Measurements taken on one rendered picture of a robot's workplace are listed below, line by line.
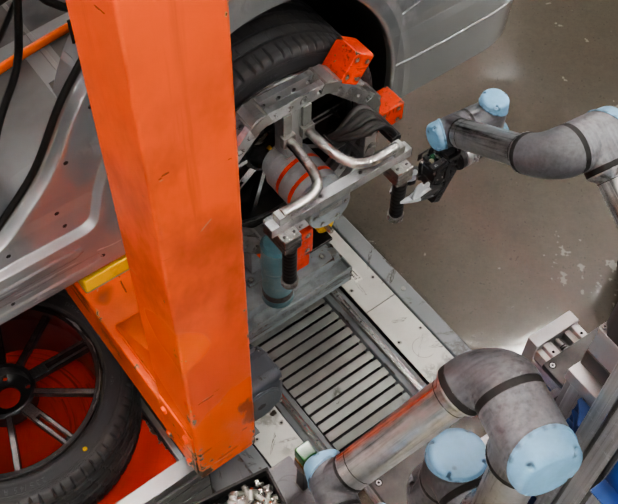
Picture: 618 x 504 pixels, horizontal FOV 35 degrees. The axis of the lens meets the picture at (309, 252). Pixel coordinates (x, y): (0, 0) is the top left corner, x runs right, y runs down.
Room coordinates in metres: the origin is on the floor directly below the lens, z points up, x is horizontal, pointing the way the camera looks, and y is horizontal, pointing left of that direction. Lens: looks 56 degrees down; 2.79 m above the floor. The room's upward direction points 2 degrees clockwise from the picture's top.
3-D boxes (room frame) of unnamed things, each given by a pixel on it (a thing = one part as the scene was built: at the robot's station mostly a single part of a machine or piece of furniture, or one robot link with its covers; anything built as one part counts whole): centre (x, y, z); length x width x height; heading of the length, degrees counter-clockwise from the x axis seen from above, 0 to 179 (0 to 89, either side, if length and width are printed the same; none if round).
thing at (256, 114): (1.60, 0.06, 0.85); 0.54 x 0.07 x 0.54; 129
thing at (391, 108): (1.80, -0.18, 0.85); 0.09 x 0.08 x 0.07; 129
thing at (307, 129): (1.56, -0.09, 1.03); 0.19 x 0.18 x 0.11; 39
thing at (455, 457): (0.74, -0.30, 0.98); 0.13 x 0.12 x 0.14; 22
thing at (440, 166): (1.61, -0.33, 0.86); 0.12 x 0.08 x 0.09; 129
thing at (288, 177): (1.54, 0.02, 0.85); 0.21 x 0.14 x 0.14; 39
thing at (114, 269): (1.39, 0.55, 0.71); 0.14 x 0.14 x 0.05; 39
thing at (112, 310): (1.26, 0.44, 0.69); 0.52 x 0.17 x 0.35; 39
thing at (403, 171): (1.55, -0.20, 0.93); 0.09 x 0.05 x 0.05; 39
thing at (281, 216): (1.44, 0.06, 1.03); 0.19 x 0.18 x 0.11; 39
